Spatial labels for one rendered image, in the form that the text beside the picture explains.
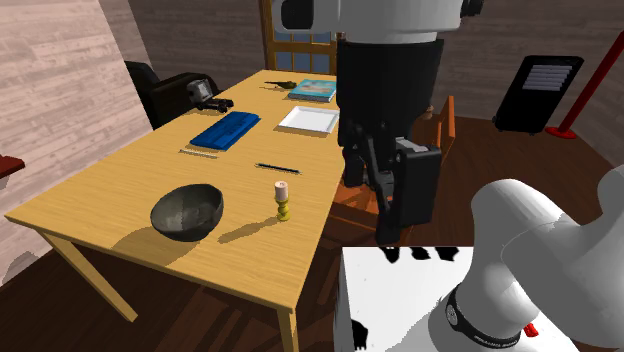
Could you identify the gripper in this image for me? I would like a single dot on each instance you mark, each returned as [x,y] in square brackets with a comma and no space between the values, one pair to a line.
[390,83]

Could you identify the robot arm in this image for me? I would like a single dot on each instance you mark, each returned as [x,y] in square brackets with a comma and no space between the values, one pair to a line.
[536,234]

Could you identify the orange wooden chair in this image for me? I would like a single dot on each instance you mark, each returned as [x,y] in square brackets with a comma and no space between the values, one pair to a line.
[446,128]

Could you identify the white square tray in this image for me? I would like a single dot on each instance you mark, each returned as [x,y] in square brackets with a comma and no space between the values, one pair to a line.
[309,119]

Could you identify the yellow candlestick with candle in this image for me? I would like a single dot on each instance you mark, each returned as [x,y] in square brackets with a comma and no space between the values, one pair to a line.
[282,202]

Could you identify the black pen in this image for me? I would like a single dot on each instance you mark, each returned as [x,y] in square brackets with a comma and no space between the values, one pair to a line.
[278,168]

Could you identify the teal book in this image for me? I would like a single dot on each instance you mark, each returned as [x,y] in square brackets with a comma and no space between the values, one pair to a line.
[313,89]

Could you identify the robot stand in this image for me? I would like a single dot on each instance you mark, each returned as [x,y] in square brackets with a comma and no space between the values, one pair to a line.
[390,297]

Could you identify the wooden framed window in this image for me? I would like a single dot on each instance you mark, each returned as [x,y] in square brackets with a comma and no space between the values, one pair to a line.
[298,48]

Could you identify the blue keyboard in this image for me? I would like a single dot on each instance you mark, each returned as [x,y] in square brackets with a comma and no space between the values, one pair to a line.
[225,129]

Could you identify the black heater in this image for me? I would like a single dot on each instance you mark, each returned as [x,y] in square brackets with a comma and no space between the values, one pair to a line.
[536,102]

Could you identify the silver pen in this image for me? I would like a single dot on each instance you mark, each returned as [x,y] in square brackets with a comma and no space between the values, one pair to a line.
[199,153]

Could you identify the dark grey bowl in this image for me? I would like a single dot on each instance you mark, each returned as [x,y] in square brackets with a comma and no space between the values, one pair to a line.
[187,212]

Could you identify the red pole stand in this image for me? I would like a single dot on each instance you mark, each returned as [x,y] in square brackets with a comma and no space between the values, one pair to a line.
[585,95]

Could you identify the black armchair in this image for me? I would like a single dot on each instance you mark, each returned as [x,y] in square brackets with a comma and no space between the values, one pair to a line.
[168,97]

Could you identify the light wooden table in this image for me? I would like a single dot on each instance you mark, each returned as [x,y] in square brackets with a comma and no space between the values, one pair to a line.
[146,175]

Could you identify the red shelf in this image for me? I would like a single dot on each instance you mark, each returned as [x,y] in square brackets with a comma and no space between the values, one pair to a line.
[8,166]

